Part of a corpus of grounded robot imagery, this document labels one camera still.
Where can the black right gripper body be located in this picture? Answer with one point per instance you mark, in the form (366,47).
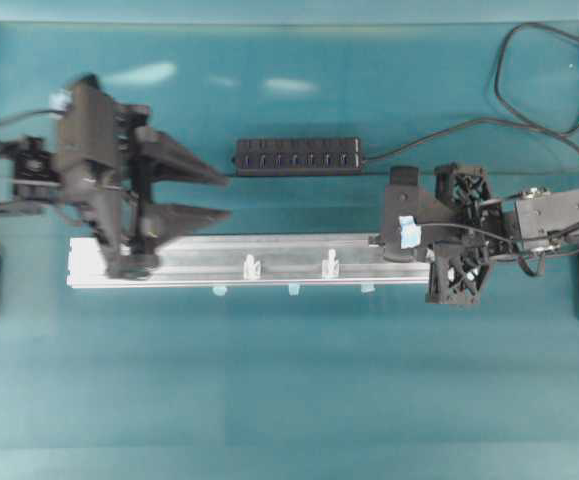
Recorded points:
(461,264)

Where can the black USB hub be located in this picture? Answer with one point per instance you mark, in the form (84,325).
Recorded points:
(284,157)

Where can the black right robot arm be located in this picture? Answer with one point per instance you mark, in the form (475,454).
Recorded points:
(543,225)

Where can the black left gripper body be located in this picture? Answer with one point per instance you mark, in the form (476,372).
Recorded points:
(98,196)

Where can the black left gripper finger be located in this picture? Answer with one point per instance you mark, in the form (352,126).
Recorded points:
(168,160)
(172,220)

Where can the aluminium extrusion rail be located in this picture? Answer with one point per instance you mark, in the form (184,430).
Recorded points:
(224,261)

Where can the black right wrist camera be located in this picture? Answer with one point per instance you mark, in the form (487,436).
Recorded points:
(407,206)

